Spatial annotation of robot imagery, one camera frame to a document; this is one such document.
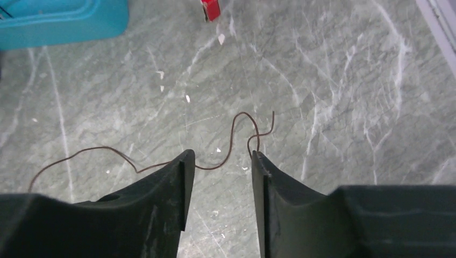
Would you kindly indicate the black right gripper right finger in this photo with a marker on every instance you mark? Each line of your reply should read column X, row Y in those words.
column 294, row 220

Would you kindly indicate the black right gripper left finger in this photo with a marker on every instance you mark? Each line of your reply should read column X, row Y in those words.
column 144, row 219

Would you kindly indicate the red white small card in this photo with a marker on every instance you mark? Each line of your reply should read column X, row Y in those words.
column 211, row 9

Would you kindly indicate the teal plastic bin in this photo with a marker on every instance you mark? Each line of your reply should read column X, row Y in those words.
column 27, row 24

